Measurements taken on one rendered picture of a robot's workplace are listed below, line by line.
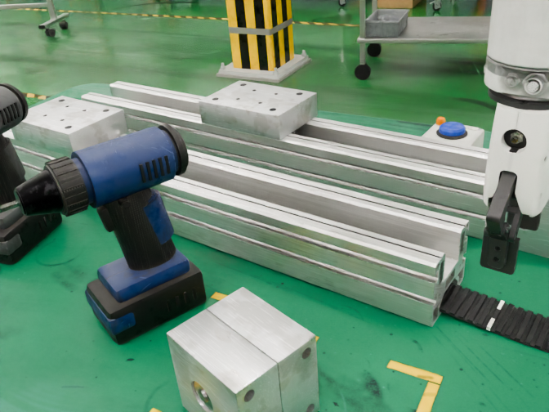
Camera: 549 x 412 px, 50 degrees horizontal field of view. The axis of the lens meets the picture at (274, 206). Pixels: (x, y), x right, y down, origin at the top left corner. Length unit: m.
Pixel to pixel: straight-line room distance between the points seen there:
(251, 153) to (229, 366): 0.51
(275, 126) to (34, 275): 0.40
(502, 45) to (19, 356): 0.58
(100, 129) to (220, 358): 0.54
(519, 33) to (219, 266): 0.46
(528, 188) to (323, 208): 0.29
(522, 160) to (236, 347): 0.29
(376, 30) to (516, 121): 3.26
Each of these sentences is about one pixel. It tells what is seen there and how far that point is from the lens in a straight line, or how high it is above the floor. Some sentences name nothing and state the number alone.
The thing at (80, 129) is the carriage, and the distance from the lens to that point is 0.94.
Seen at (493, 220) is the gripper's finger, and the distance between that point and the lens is 0.53.
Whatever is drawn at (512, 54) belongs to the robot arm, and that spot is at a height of 1.08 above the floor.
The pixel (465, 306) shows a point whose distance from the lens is 0.69.
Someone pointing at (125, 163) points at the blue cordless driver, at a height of 0.98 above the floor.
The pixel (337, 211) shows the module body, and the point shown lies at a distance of 0.74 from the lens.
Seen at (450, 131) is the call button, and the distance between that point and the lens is 0.95.
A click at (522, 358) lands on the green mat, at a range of 0.66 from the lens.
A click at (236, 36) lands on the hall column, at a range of 4.04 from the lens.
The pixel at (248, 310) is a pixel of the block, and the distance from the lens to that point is 0.55.
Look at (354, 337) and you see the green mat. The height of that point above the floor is 0.78.
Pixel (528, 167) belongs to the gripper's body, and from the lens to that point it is 0.53.
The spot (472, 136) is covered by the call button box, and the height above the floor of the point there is 0.84.
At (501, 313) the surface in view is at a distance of 0.70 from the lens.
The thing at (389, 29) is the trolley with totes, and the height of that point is 0.31.
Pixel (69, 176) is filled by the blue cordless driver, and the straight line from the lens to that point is 0.59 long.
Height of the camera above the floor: 1.23
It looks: 30 degrees down
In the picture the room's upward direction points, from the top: 5 degrees counter-clockwise
